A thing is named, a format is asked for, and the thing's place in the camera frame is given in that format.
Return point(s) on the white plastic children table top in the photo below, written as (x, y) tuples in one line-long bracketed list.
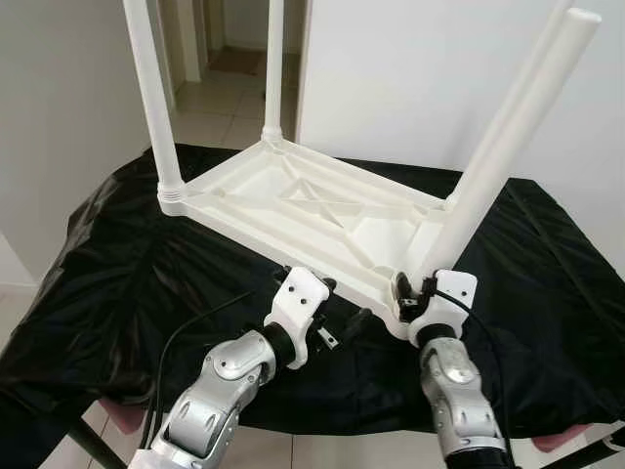
[(293, 210)]

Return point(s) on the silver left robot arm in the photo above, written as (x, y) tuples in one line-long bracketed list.
[(215, 391)]

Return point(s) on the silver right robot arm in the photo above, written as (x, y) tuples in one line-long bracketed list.
[(454, 391)]

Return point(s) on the pink rounded object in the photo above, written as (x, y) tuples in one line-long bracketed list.
[(562, 437), (122, 415)]

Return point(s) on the white round basin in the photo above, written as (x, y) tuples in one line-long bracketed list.
[(601, 435)]

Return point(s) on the black table cloth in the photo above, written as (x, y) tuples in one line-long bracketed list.
[(98, 293)]

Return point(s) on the brown door mat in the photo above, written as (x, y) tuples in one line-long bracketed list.
[(236, 61)]

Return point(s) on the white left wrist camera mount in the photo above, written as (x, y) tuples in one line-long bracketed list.
[(298, 303)]

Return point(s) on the white door frame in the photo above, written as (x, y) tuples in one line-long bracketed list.
[(187, 39)]

